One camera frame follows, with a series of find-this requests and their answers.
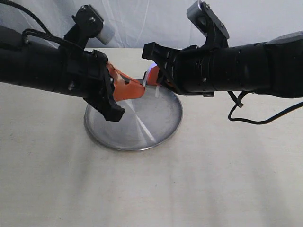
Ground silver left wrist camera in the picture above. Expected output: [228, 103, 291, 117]
[64, 4, 115, 49]

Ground round stainless steel plate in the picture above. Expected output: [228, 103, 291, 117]
[84, 86, 183, 151]

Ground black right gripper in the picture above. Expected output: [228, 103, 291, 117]
[142, 42, 214, 96]

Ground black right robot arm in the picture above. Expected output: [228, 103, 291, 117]
[142, 32, 303, 98]

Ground translucent white glow stick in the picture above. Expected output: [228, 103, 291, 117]
[142, 63, 160, 98]

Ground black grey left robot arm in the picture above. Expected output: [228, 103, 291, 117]
[0, 26, 145, 122]

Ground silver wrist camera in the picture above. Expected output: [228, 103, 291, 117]
[64, 4, 115, 49]
[187, 0, 230, 48]

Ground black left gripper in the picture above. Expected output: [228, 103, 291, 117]
[59, 50, 145, 122]

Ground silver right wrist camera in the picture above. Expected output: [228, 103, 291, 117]
[187, 0, 230, 48]

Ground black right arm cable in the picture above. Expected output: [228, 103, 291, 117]
[227, 91, 303, 125]

